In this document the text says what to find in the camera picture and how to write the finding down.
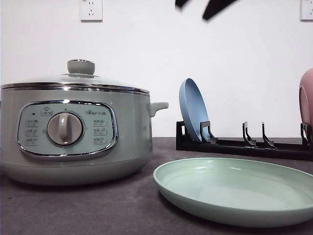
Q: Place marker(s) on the black plate rack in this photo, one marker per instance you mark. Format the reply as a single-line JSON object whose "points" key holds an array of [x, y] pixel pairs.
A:
{"points": [[249, 146]]}

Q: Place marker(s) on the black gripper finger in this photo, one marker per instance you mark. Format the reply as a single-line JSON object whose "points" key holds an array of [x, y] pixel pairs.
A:
{"points": [[215, 7], [180, 3]]}

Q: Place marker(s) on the pink plate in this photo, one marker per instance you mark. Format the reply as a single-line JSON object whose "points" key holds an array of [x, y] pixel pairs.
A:
{"points": [[306, 99]]}

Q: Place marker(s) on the white wall socket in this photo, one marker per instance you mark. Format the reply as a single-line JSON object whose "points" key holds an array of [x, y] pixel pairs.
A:
{"points": [[306, 11], [91, 11]]}

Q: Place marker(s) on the blue plate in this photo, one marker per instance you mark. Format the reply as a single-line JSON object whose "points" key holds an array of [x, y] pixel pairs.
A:
{"points": [[193, 107]]}

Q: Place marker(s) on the white wall socket right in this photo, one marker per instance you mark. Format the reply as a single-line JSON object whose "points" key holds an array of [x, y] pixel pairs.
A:
{"points": [[306, 11]]}

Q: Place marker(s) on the white wall socket left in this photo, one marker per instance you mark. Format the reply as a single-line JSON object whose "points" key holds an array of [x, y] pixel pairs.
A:
{"points": [[91, 11]]}

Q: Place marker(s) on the green electric steamer pot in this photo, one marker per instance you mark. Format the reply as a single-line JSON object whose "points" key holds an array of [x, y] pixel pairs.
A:
{"points": [[64, 136]]}

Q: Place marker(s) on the glass steamer lid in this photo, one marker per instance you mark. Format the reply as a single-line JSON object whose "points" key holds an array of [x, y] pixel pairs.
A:
{"points": [[80, 76]]}

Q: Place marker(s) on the green plate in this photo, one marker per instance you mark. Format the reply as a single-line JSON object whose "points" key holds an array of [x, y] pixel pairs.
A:
{"points": [[238, 192]]}

